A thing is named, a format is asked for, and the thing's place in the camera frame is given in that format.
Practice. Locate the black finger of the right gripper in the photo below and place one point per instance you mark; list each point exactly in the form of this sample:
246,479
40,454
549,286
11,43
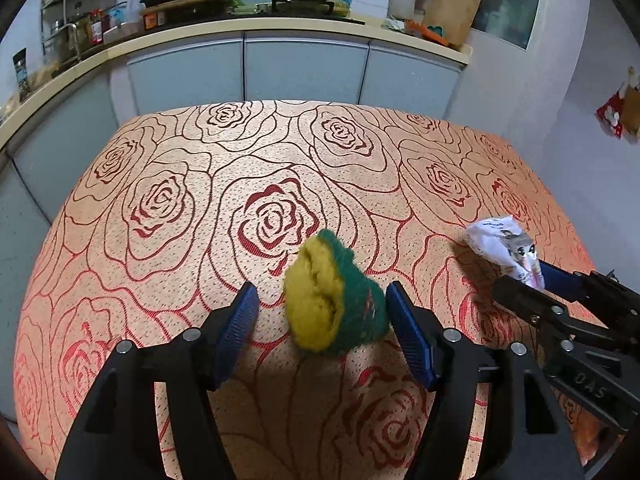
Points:
528,304

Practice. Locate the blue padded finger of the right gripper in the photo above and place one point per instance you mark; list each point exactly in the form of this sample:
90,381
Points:
567,285

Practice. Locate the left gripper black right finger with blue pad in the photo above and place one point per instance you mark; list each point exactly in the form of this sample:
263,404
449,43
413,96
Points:
501,392

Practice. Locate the white tissue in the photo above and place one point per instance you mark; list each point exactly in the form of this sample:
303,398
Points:
504,243

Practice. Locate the green yellow scouring sponge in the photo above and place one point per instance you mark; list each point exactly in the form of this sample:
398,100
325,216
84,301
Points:
331,306

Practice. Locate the kitchen counter with cabinets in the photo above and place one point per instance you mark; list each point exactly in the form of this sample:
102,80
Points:
200,75

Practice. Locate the person's hand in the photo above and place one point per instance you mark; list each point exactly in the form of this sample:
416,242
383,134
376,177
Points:
587,430

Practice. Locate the red hanging decoration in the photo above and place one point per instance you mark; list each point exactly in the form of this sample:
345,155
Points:
610,112

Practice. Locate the brown hanging paper bag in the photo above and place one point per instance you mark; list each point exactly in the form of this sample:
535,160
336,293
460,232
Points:
630,116

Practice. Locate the rose patterned orange tablecloth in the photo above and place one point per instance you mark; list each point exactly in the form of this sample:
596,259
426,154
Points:
360,416

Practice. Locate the wooden cutting board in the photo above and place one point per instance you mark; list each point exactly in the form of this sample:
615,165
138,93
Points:
454,18

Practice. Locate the metal spice rack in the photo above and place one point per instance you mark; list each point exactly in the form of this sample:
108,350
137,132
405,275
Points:
65,27

